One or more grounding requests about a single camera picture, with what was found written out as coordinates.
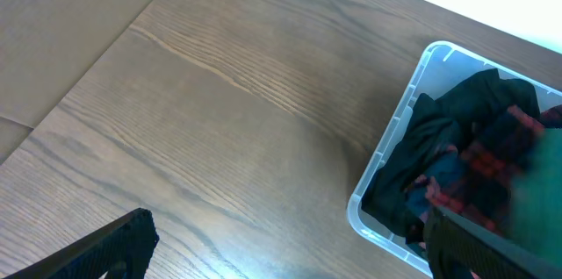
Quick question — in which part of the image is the black garment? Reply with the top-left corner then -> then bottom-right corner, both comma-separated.
362,68 -> 539,242

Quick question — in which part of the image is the dark green garment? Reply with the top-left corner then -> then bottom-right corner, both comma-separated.
507,128 -> 561,266

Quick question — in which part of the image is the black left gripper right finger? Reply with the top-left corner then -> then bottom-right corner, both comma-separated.
423,207 -> 561,279

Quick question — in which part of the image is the clear plastic storage container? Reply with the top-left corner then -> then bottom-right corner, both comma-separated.
347,40 -> 561,276

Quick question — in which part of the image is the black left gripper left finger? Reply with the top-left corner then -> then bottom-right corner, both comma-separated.
6,208 -> 159,279

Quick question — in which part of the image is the red navy plaid shirt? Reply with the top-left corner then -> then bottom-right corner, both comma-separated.
406,105 -> 561,235

